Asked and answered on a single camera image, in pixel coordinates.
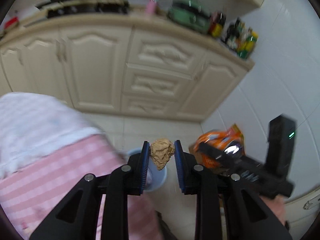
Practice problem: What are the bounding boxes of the crushed orange soda can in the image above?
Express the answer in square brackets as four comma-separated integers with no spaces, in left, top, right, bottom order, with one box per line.
[190,130,245,169]

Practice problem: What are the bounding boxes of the brown paper ball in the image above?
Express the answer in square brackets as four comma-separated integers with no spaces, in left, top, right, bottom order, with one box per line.
[150,138,175,171]

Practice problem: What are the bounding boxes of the light blue trash bin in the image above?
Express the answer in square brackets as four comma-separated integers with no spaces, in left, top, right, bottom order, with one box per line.
[121,141,167,196]

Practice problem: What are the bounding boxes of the cream lower kitchen cabinets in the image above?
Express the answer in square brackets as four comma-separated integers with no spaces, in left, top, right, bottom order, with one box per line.
[1,14,254,121]

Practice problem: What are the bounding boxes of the person's right hand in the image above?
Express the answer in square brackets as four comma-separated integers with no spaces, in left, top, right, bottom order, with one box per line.
[260,196,286,225]

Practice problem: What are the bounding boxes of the orange plastic bag on floor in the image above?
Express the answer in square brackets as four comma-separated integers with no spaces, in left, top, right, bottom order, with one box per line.
[227,124,245,145]

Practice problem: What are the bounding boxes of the pink checkered tablecloth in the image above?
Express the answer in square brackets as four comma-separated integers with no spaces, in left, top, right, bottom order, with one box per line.
[0,91,163,240]

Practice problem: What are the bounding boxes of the green oil bottles group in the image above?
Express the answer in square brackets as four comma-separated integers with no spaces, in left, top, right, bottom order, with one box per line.
[221,18,259,60]

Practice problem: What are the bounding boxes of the dark soy sauce bottle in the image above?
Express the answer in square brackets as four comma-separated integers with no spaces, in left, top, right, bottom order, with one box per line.
[208,11,226,38]

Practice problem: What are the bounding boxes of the green electric cooker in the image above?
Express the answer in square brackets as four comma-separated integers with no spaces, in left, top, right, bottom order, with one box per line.
[167,0,211,34]

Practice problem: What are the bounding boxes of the red bowl on counter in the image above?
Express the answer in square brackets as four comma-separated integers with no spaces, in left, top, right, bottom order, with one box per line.
[4,16,19,29]

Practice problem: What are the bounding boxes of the pink utensil holder cup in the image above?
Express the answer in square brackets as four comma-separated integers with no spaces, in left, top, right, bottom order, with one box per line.
[145,0,158,15]

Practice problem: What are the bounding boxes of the black gas cooktop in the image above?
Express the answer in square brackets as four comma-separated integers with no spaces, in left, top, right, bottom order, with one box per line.
[36,0,130,18]

